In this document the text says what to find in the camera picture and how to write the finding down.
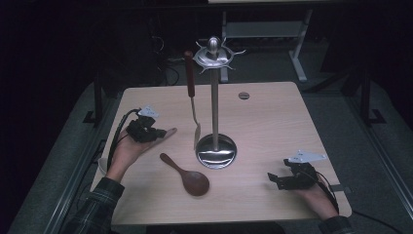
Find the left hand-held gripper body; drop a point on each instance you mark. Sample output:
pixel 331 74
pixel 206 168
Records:
pixel 141 130

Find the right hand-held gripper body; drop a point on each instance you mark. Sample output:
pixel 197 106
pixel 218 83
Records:
pixel 300 175

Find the metal utensil stand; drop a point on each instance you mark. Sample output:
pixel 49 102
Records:
pixel 216 152

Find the brown wooden spoon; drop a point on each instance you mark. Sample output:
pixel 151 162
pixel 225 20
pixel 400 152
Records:
pixel 193 183

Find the person's left hand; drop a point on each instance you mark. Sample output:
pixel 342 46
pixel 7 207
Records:
pixel 128 156

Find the person's right hand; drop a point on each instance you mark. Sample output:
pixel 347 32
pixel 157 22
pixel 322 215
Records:
pixel 316 201

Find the grey tape strip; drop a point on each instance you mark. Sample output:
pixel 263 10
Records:
pixel 342 188

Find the black metal stand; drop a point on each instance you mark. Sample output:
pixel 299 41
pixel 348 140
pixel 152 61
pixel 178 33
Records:
pixel 97 100
pixel 365 100

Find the grey round table grommet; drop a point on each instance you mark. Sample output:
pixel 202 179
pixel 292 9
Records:
pixel 244 95

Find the white desk frame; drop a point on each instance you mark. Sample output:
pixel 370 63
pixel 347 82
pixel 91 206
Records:
pixel 259 29

